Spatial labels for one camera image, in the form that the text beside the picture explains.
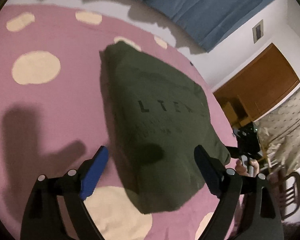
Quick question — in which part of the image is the brown wooden door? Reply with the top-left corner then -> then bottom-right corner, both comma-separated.
212,42 -> 300,130

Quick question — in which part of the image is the dark slatted chair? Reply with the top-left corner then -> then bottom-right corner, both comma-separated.
272,171 -> 300,222

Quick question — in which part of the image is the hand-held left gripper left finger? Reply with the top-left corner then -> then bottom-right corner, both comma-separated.
20,145 -> 109,240

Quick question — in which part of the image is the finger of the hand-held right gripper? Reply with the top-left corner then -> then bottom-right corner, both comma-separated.
225,146 -> 240,158

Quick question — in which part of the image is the blue curtain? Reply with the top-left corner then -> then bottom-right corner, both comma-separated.
100,0 -> 289,53

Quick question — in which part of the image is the small wall frame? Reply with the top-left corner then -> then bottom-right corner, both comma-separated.
252,19 -> 264,44

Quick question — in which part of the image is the person's right hand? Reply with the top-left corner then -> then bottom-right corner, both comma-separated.
235,159 -> 261,178

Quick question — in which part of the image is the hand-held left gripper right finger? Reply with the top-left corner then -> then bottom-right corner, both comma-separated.
194,145 -> 285,240

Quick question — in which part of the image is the dark green t-shirt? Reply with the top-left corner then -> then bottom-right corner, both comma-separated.
99,42 -> 232,215

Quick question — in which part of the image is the beige patterned cloth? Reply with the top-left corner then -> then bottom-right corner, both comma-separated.
255,79 -> 300,174

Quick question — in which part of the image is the pink blanket with cream spots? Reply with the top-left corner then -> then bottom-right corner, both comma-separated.
0,4 -> 243,240

